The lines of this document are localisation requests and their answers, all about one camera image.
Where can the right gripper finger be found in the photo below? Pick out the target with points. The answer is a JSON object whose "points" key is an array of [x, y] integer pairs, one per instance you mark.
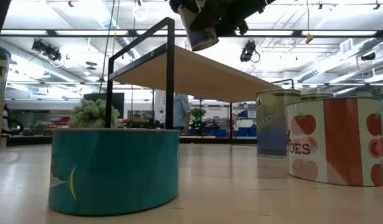
{"points": [[185, 3], [206, 20]]}

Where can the cream dark can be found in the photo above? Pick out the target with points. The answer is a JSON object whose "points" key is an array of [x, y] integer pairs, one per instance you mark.
{"points": [[203, 39]]}

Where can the green blue pea can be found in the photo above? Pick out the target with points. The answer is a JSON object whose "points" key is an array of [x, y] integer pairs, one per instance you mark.
{"points": [[272, 124]]}

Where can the green rimmed can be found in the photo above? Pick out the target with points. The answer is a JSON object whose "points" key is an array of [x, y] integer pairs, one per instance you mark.
{"points": [[317, 96]]}

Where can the red white tomato can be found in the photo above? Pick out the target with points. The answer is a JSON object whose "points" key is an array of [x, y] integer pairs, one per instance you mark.
{"points": [[340, 140]]}

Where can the teal fish can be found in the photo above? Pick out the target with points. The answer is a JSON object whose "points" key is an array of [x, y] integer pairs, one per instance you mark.
{"points": [[116, 171]]}

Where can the black overhead beam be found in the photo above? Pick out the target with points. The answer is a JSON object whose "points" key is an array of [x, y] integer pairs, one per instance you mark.
{"points": [[132, 33]]}

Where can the person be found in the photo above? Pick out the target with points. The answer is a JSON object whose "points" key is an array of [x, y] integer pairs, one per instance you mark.
{"points": [[182, 109]]}

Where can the small green plant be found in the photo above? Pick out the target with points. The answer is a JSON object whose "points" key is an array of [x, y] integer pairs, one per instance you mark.
{"points": [[198, 113]]}

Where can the blue box on rack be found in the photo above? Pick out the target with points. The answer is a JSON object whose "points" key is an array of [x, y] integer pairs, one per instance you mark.
{"points": [[248, 114]]}

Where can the black ceiling disc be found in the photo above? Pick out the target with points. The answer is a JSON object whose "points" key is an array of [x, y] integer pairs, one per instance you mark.
{"points": [[91, 63]]}

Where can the blue storage bin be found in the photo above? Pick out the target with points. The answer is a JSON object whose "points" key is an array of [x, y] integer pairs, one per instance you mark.
{"points": [[253, 131], [220, 133], [242, 132]]}

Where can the white ceiling vent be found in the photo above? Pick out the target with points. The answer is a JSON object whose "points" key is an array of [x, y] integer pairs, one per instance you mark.
{"points": [[346, 46]]}

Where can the black monitor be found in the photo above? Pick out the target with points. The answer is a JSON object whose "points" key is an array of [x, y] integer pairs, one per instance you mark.
{"points": [[119, 102]]}

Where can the small black ceiling device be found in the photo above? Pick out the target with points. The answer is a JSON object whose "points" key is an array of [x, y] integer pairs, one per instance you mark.
{"points": [[368, 56]]}

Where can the bushy plant in white pot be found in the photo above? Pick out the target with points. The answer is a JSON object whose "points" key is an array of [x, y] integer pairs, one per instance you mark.
{"points": [[91, 113]]}

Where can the red storage rack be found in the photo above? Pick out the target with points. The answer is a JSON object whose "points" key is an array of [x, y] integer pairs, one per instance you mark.
{"points": [[58, 119]]}

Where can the black frame wooden shelf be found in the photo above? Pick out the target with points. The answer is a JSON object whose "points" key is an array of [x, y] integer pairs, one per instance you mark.
{"points": [[194, 74]]}

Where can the black ceiling camera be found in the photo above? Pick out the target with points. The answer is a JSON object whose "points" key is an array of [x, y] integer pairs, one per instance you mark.
{"points": [[48, 51]]}

